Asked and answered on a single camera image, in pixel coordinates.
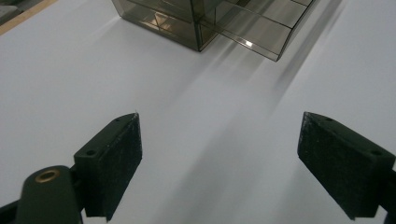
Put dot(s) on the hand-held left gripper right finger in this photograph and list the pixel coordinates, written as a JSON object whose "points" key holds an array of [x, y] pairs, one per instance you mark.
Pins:
{"points": [[342, 168]]}

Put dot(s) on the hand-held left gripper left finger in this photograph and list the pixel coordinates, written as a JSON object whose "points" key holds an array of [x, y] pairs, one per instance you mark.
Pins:
{"points": [[109, 168]]}

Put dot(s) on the smoky transparent drawer cabinet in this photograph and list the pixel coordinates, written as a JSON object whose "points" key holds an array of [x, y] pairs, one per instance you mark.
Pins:
{"points": [[162, 21]]}

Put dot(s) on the white table board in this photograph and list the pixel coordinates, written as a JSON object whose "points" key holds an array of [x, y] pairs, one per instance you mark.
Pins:
{"points": [[186, 124]]}

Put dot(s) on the wooden table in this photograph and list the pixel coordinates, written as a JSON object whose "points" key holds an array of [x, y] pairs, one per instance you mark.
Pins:
{"points": [[28, 15]]}

